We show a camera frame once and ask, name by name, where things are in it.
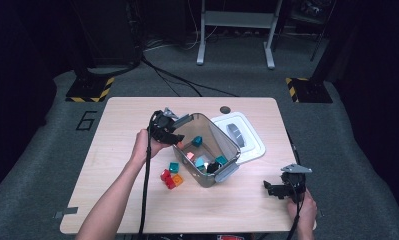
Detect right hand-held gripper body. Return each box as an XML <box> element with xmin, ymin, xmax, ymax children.
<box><xmin>280</xmin><ymin>163</ymin><xmax>313</xmax><ymax>204</ymax></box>

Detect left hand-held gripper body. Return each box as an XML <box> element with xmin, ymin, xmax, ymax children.
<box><xmin>148</xmin><ymin>106</ymin><xmax>180</xmax><ymax>141</ymax></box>

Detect clear plastic storage box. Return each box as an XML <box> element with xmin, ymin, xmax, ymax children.
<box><xmin>171</xmin><ymin>112</ymin><xmax>242</xmax><ymax>189</ymax></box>

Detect orange toy block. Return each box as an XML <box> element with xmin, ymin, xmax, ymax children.
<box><xmin>171</xmin><ymin>173</ymin><xmax>185</xmax><ymax>187</ymax></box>

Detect white bin lid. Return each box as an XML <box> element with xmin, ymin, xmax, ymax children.
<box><xmin>209</xmin><ymin>111</ymin><xmax>267</xmax><ymax>165</ymax></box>

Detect person's left hand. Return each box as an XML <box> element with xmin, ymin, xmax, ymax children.
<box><xmin>130</xmin><ymin>128</ymin><xmax>173</xmax><ymax>168</ymax></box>

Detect person's right hand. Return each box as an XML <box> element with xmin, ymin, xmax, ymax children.
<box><xmin>286</xmin><ymin>189</ymin><xmax>319</xmax><ymax>231</ymax></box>

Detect black stand base striped edge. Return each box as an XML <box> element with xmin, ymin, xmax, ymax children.
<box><xmin>65</xmin><ymin>74</ymin><xmax>116</xmax><ymax>103</ymax></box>
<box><xmin>285</xmin><ymin>77</ymin><xmax>334</xmax><ymax>104</ymax></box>

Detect black equipment cabinet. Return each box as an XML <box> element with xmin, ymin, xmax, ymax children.
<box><xmin>71</xmin><ymin>0</ymin><xmax>143</xmax><ymax>68</ymax></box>

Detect grey tape strip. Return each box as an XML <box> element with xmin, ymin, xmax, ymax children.
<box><xmin>53</xmin><ymin>206</ymin><xmax>79</xmax><ymax>220</ymax></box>

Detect right hand-held gripper cable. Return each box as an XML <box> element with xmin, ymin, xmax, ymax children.
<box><xmin>285</xmin><ymin>178</ymin><xmax>305</xmax><ymax>240</ymax></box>

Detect hand-held gripper cable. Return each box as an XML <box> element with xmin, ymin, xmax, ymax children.
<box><xmin>285</xmin><ymin>178</ymin><xmax>305</xmax><ymax>240</ymax></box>
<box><xmin>138</xmin><ymin>109</ymin><xmax>163</xmax><ymax>240</ymax></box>

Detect left hand-held gripper cable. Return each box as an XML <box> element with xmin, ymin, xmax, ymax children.
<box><xmin>138</xmin><ymin>109</ymin><xmax>163</xmax><ymax>240</ymax></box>

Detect black floor cable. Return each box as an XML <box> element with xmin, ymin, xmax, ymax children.
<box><xmin>140</xmin><ymin>56</ymin><xmax>239</xmax><ymax>98</ymax></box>

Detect white metal table frame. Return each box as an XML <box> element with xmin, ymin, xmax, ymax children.
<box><xmin>196</xmin><ymin>0</ymin><xmax>284</xmax><ymax>70</ymax></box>

